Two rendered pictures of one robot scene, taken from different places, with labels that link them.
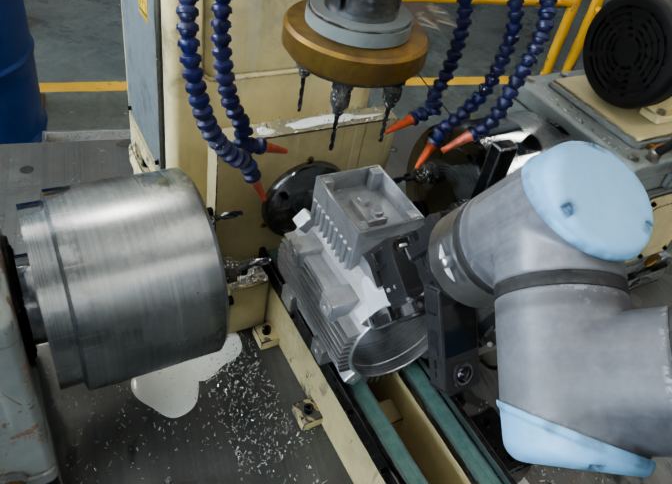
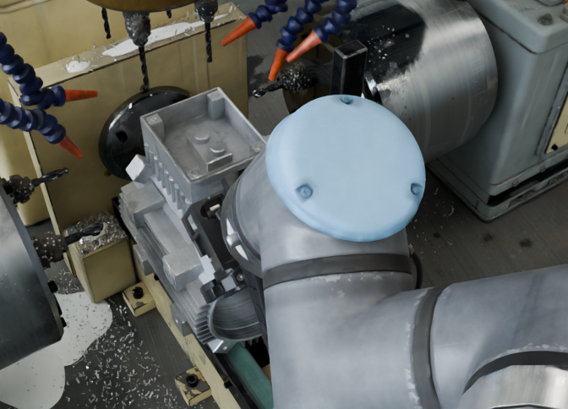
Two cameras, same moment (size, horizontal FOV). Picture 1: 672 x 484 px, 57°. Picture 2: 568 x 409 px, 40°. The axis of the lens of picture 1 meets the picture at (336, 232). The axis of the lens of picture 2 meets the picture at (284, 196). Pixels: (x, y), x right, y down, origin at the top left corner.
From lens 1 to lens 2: 17 cm
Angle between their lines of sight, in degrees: 7
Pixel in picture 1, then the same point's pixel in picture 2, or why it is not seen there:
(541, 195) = (278, 176)
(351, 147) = (194, 62)
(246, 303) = (106, 267)
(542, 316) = (295, 317)
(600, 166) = (352, 126)
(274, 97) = (91, 14)
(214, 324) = (37, 318)
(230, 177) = not seen: hidden behind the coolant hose
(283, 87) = not seen: hidden behind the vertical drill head
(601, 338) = (352, 338)
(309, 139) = (135, 65)
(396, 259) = (205, 227)
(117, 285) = not seen: outside the picture
